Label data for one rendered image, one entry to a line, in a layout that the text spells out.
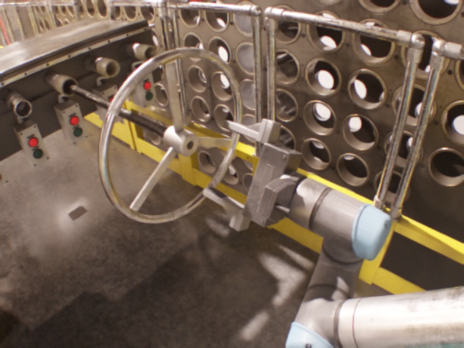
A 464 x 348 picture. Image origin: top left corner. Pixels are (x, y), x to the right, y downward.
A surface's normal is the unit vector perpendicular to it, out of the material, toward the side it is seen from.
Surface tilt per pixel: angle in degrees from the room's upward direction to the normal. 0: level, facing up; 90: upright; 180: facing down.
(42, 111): 90
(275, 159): 60
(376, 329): 55
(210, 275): 0
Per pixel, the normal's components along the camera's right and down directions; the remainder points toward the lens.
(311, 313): -0.57, -0.77
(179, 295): -0.06, -0.79
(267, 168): -0.61, 0.04
